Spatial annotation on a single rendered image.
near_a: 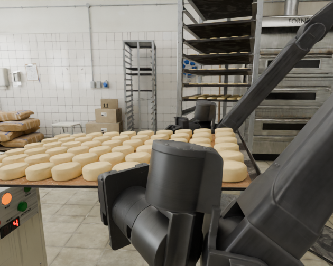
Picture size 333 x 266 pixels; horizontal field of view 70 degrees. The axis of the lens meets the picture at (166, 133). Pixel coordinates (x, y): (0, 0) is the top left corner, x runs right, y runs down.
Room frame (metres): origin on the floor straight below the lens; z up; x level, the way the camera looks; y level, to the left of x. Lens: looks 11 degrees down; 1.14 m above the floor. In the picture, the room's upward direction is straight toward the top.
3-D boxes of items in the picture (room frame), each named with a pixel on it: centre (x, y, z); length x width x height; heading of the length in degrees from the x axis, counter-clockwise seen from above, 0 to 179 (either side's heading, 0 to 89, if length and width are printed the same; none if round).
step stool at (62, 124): (4.33, 1.83, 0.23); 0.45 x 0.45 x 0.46; 78
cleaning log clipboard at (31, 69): (4.73, 2.61, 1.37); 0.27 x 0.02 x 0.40; 86
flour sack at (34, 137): (4.14, 2.55, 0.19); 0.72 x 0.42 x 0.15; 0
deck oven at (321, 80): (3.77, -1.93, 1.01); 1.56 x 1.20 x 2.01; 86
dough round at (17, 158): (0.50, 0.33, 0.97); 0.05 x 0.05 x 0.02
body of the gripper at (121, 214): (0.26, 0.03, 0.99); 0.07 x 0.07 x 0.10; 33
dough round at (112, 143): (0.59, 0.14, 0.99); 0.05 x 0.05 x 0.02
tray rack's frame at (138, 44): (4.14, 0.43, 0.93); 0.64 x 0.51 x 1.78; 179
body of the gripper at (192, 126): (0.78, -0.07, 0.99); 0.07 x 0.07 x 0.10; 34
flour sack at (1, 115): (4.16, 2.80, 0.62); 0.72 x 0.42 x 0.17; 92
